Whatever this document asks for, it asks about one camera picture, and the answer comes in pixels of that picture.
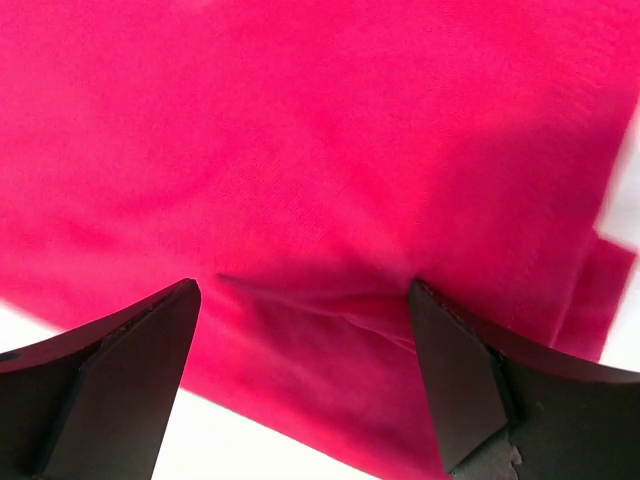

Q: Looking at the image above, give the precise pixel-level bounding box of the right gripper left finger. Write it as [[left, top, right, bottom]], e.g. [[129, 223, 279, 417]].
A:
[[1, 279, 201, 480]]

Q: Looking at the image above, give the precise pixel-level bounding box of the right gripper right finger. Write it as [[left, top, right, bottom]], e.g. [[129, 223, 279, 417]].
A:
[[408, 280, 639, 480]]

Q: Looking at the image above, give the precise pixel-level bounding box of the magenta red t shirt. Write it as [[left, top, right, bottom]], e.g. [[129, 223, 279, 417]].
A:
[[1, 1, 639, 479]]

